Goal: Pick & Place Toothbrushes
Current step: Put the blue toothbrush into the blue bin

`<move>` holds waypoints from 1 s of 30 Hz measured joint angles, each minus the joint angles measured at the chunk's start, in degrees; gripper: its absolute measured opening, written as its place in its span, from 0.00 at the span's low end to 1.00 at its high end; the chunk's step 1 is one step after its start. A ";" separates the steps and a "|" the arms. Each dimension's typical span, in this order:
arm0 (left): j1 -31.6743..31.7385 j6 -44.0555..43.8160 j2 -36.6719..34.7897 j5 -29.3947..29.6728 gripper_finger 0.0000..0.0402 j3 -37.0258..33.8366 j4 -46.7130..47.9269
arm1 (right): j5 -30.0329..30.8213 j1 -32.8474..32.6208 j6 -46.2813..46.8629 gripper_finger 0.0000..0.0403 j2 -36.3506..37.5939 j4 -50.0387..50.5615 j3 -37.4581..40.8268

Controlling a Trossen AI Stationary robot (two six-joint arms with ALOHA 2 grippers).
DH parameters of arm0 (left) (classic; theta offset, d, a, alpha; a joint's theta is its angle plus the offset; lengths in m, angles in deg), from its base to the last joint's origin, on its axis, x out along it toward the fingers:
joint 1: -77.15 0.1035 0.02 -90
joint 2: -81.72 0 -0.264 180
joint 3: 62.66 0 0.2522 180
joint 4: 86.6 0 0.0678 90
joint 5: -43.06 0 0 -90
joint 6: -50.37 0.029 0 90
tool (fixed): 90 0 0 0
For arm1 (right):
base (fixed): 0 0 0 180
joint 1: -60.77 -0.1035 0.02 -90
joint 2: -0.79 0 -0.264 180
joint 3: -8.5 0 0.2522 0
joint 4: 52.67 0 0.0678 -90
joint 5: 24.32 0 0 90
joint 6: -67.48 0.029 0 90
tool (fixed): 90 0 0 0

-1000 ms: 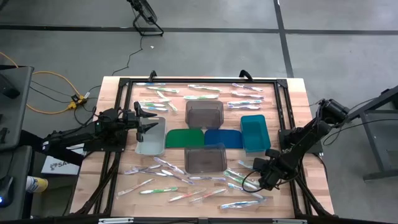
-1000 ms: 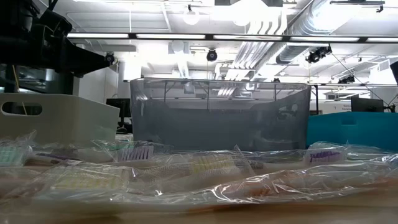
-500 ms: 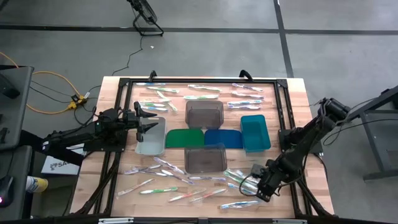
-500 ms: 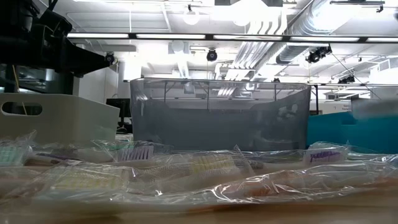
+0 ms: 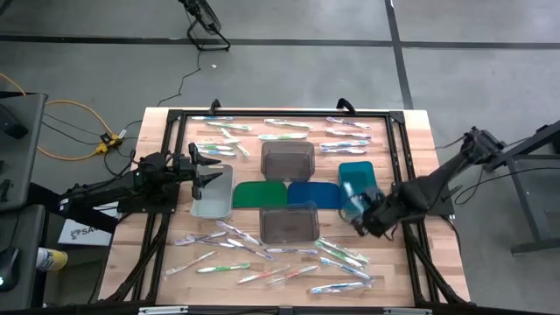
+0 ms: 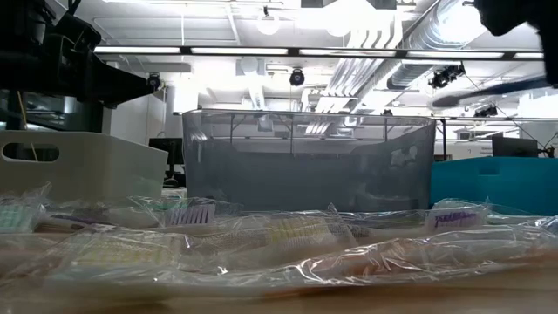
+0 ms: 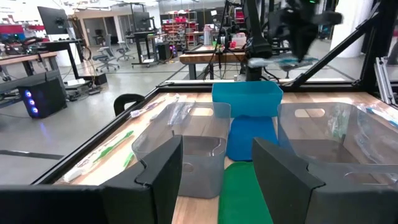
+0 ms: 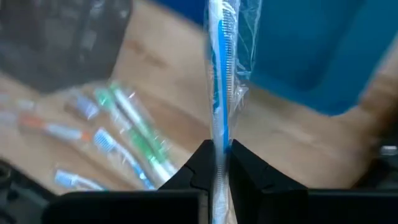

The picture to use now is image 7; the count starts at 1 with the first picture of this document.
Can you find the black curved clamp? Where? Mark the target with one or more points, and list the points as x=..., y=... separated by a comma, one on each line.
x=118, y=105

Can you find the wooden workbench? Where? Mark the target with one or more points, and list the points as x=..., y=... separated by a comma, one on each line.
x=202, y=57

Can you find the white bottle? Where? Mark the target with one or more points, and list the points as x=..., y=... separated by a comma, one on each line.
x=207, y=35

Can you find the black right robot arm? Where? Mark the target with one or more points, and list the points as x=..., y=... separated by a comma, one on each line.
x=256, y=40

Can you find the transparent grey plastic bin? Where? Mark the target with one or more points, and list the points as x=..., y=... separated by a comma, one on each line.
x=357, y=137
x=202, y=174

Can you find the green toothbrush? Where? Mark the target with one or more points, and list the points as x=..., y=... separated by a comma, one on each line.
x=109, y=148
x=340, y=124
x=128, y=160

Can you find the black diagonal frame brace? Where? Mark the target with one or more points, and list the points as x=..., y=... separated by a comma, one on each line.
x=335, y=49

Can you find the silver aluminium extrusion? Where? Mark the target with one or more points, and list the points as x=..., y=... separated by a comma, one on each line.
x=384, y=81

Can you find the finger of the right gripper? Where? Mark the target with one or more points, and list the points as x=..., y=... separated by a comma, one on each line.
x=305, y=46
x=297, y=45

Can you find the black standing desk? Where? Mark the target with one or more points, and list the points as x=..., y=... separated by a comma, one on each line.
x=62, y=45
x=139, y=49

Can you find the grey office chair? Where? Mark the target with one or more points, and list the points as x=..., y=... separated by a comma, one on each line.
x=105, y=56
x=124, y=51

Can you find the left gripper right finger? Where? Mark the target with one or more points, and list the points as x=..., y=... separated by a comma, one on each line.
x=280, y=186

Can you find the teal plastic bin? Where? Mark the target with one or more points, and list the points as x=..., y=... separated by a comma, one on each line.
x=248, y=99

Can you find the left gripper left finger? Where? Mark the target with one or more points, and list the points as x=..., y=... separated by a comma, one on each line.
x=155, y=186

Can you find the black monitor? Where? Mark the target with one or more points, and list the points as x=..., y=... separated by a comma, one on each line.
x=141, y=21
x=53, y=20

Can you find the wooden desk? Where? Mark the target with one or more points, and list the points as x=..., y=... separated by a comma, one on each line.
x=25, y=58

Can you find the black frame post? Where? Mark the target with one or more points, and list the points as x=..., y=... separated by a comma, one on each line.
x=373, y=62

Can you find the shelving rack with red bins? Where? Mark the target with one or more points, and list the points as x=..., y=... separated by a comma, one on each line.
x=180, y=28

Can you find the small black computer tower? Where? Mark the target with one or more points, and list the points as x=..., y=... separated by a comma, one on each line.
x=163, y=51

